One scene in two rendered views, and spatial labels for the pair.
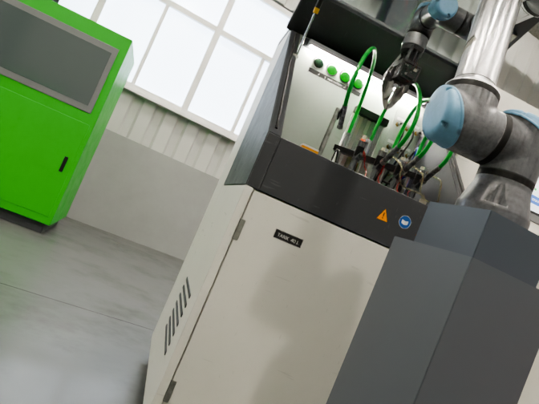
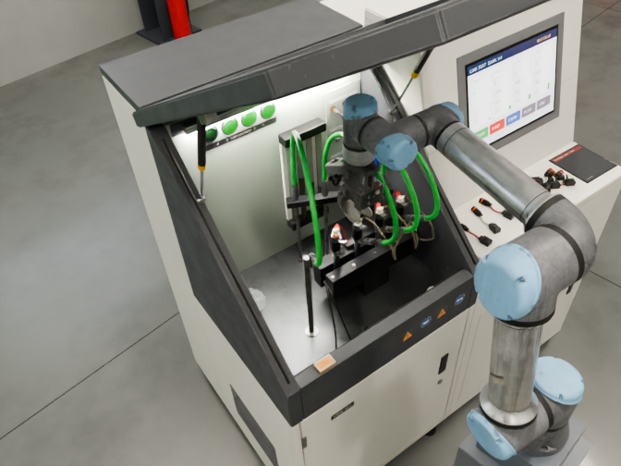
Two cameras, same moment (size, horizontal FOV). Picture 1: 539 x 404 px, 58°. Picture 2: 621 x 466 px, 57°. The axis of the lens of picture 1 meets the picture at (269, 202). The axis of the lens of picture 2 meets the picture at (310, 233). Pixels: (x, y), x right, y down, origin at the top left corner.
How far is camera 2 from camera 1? 1.66 m
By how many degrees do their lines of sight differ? 51
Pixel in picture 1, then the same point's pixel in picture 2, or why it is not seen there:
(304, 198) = (341, 388)
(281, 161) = (310, 396)
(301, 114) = (227, 192)
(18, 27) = not seen: outside the picture
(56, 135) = not seen: outside the picture
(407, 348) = not seen: outside the picture
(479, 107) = (527, 438)
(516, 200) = (561, 439)
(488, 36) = (520, 382)
